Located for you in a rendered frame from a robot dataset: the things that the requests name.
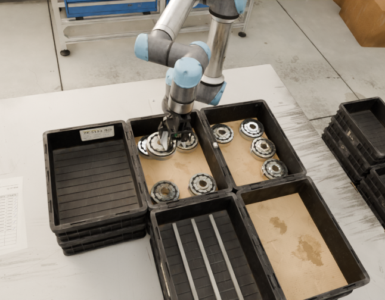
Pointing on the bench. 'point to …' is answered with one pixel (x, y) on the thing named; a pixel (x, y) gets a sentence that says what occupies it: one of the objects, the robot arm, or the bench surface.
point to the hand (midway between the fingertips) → (170, 142)
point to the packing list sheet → (8, 216)
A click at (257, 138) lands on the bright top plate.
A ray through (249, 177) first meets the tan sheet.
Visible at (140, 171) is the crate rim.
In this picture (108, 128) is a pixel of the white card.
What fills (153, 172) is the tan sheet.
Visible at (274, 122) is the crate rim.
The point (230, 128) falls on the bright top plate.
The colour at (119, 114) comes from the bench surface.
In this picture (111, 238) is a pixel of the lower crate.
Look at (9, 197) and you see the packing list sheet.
